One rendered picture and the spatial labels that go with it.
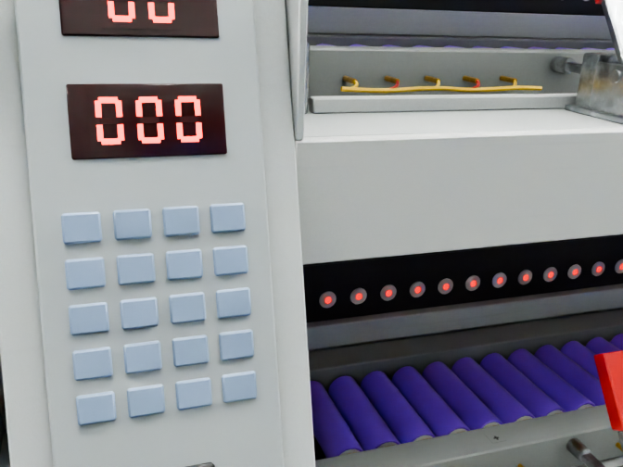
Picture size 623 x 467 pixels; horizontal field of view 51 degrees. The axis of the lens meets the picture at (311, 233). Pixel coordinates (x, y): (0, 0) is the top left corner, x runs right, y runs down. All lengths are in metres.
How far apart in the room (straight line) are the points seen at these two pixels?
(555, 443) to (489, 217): 0.15
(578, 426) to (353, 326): 0.14
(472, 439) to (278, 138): 0.20
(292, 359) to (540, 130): 0.13
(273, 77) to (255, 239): 0.05
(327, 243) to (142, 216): 0.07
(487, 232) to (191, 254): 0.12
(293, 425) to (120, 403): 0.06
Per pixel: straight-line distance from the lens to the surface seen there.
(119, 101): 0.21
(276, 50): 0.22
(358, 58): 0.31
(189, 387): 0.21
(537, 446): 0.37
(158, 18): 0.21
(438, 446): 0.35
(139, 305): 0.21
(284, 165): 0.22
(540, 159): 0.27
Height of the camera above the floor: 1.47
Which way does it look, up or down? 3 degrees down
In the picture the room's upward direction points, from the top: 4 degrees counter-clockwise
